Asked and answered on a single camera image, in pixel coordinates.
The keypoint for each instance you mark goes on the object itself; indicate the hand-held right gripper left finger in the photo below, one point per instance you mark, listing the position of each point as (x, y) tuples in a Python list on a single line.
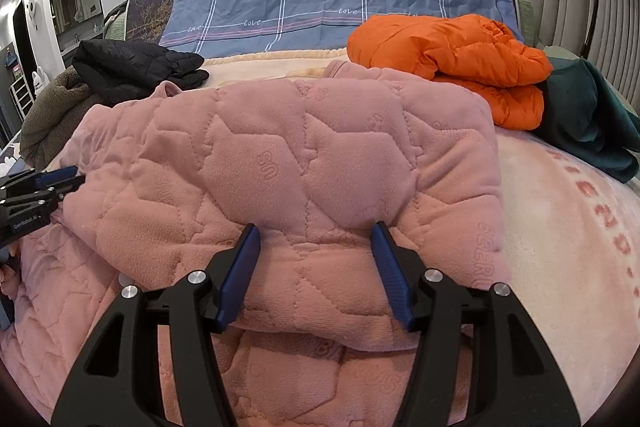
[(240, 272)]

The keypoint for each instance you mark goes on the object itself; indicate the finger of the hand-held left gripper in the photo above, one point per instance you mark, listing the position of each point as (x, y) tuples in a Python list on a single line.
[(65, 187), (55, 174)]

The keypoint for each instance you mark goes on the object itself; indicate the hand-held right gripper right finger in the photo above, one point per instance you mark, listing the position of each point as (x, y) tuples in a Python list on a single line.
[(390, 272)]

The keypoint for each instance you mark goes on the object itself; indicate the pink quilted fleece jacket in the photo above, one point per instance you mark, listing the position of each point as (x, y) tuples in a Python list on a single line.
[(300, 167)]

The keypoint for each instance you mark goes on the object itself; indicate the person's left hand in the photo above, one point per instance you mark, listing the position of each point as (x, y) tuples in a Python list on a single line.
[(7, 279)]

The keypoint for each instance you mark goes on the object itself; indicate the brown fleece garment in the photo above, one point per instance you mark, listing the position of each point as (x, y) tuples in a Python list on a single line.
[(50, 117)]

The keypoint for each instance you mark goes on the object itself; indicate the black quilted jacket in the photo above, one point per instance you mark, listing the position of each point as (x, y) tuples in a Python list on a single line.
[(135, 64)]

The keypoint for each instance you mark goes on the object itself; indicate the dark floral pillow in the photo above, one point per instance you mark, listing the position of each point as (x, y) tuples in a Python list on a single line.
[(150, 9)]

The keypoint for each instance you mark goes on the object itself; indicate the cream fleece blanket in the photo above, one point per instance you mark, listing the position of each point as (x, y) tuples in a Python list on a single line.
[(270, 64)]

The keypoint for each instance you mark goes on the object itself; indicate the orange puffer jacket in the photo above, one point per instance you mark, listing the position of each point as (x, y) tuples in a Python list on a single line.
[(450, 52)]

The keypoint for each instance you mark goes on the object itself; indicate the dark green garment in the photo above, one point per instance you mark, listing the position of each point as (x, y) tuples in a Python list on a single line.
[(585, 117)]

